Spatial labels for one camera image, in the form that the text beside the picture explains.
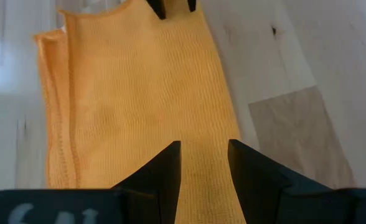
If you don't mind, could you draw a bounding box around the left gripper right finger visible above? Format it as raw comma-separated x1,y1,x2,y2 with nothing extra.
228,139,357,224

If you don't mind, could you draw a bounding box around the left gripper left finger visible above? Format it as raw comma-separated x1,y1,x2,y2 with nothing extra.
111,140,182,224

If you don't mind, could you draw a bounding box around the orange microfiber towel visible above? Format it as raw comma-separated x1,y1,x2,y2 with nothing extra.
33,0,248,224

